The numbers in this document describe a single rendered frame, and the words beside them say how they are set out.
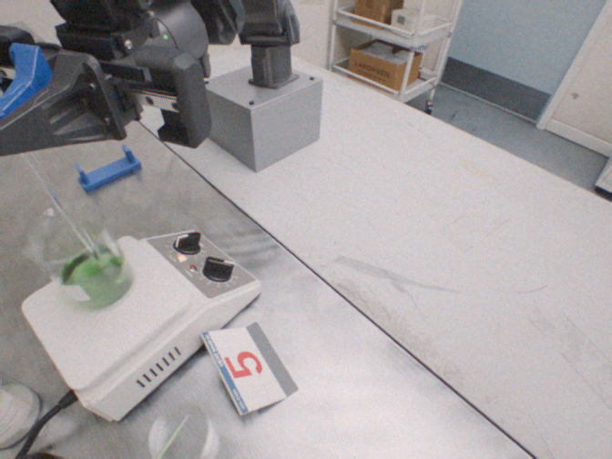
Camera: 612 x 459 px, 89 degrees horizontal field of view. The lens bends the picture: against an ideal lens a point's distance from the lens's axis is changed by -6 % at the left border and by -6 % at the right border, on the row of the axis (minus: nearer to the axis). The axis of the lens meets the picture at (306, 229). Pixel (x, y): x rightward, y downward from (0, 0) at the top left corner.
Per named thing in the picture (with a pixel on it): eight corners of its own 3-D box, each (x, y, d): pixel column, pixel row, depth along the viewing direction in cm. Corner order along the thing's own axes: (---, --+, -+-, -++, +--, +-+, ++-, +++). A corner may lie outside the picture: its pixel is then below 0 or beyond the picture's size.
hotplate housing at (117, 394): (198, 240, 47) (185, 198, 41) (265, 295, 41) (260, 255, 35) (40, 354, 35) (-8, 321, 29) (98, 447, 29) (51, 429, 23)
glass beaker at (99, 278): (152, 291, 31) (117, 232, 25) (86, 331, 28) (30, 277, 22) (124, 248, 35) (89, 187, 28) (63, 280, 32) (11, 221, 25)
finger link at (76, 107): (91, 130, 24) (52, 48, 20) (129, 140, 23) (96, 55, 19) (12, 189, 20) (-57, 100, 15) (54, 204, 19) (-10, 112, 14)
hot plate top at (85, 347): (131, 237, 36) (128, 231, 36) (198, 300, 31) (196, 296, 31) (22, 308, 30) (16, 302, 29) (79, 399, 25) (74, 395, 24)
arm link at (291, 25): (252, 38, 55) (248, -6, 50) (304, 39, 53) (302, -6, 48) (237, 50, 50) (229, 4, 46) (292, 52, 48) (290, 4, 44)
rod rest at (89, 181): (134, 158, 59) (127, 140, 56) (142, 166, 57) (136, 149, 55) (78, 182, 54) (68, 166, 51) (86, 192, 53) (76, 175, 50)
